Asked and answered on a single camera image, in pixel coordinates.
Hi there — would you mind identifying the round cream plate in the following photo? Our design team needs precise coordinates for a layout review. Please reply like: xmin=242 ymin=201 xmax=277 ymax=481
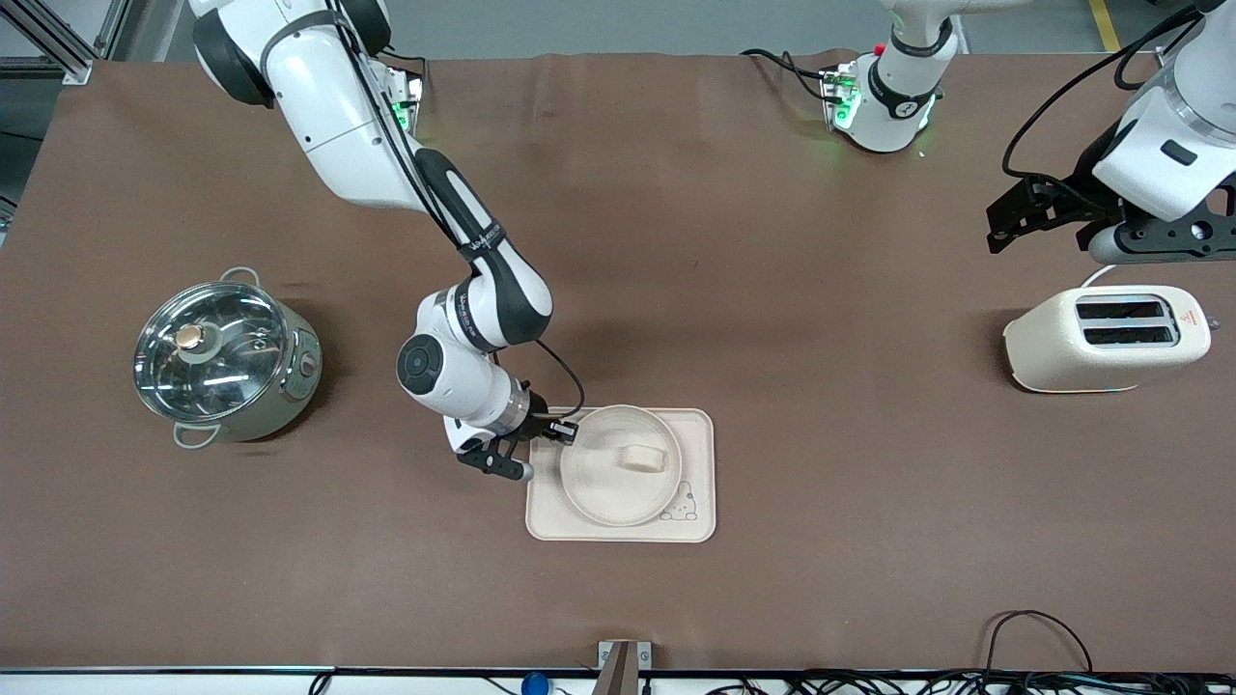
xmin=560 ymin=405 xmax=683 ymax=528

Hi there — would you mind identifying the cream rabbit print tray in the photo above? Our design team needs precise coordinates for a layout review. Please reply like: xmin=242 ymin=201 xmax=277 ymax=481
xmin=525 ymin=406 xmax=717 ymax=543

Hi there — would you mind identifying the metal connector plate green light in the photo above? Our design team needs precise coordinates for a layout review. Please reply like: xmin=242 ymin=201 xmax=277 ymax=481
xmin=821 ymin=63 xmax=862 ymax=131
xmin=386 ymin=72 xmax=426 ymax=131

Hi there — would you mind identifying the cream two-slot toaster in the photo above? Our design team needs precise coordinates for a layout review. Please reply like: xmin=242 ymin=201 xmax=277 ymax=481
xmin=1002 ymin=285 xmax=1220 ymax=394

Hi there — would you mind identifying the steel pot with glass lid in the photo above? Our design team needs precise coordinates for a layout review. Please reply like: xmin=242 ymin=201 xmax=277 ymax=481
xmin=135 ymin=267 xmax=324 ymax=450

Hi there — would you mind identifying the glass pot lid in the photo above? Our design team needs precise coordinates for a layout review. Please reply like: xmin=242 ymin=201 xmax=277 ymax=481
xmin=133 ymin=282 xmax=291 ymax=423

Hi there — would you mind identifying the brown table cover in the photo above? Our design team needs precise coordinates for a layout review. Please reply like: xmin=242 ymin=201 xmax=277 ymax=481
xmin=0 ymin=53 xmax=1236 ymax=672

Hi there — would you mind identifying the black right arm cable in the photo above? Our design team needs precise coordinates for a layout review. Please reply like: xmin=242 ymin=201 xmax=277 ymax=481
xmin=328 ymin=0 xmax=586 ymax=421

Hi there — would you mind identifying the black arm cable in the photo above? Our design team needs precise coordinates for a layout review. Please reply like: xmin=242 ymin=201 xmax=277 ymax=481
xmin=328 ymin=0 xmax=586 ymax=421
xmin=1002 ymin=5 xmax=1208 ymax=180

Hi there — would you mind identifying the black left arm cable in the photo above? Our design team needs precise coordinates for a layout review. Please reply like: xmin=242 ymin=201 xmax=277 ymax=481
xmin=1002 ymin=5 xmax=1208 ymax=180

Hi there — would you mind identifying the metal bracket with post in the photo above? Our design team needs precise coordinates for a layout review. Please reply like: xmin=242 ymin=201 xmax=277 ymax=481
xmin=594 ymin=640 xmax=653 ymax=695

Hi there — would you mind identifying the black base cable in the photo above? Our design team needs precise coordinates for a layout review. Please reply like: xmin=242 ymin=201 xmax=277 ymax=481
xmin=381 ymin=53 xmax=431 ymax=97
xmin=739 ymin=48 xmax=831 ymax=102

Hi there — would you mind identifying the black looped cable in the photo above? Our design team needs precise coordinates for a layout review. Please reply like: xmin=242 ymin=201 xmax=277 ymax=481
xmin=985 ymin=610 xmax=1094 ymax=677

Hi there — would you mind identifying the aluminium frame profile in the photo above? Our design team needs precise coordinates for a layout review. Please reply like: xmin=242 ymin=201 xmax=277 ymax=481
xmin=0 ymin=0 xmax=131 ymax=86

